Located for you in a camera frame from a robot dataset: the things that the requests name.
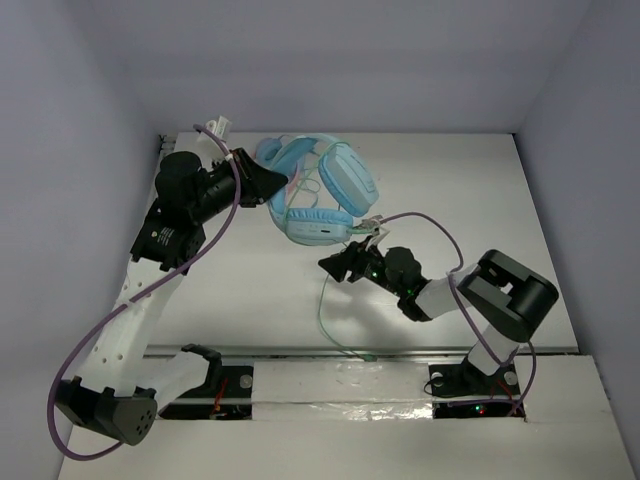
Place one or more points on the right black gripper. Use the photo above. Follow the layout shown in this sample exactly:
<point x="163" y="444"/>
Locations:
<point x="337" y="263"/>

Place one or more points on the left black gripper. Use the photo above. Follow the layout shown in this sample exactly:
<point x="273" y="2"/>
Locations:
<point x="245" y="177"/>

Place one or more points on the light blue headphones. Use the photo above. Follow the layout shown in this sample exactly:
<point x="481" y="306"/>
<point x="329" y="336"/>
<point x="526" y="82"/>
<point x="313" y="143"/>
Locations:
<point x="334" y="195"/>

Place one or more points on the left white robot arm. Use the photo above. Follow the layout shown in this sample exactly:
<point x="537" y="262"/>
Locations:
<point x="107" y="395"/>

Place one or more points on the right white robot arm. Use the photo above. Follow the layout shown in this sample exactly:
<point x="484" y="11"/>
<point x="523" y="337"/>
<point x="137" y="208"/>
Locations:
<point x="510" y="297"/>

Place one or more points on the pink cat-ear headphones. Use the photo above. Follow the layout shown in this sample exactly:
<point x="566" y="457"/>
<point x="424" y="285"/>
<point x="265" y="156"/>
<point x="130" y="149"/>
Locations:
<point x="265" y="152"/>

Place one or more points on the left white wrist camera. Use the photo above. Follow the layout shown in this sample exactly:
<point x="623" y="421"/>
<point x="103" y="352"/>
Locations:
<point x="212" y="137"/>

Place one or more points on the aluminium rail left side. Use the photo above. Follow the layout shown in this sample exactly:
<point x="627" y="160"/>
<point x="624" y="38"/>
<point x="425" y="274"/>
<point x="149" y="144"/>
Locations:
<point x="166" y="146"/>

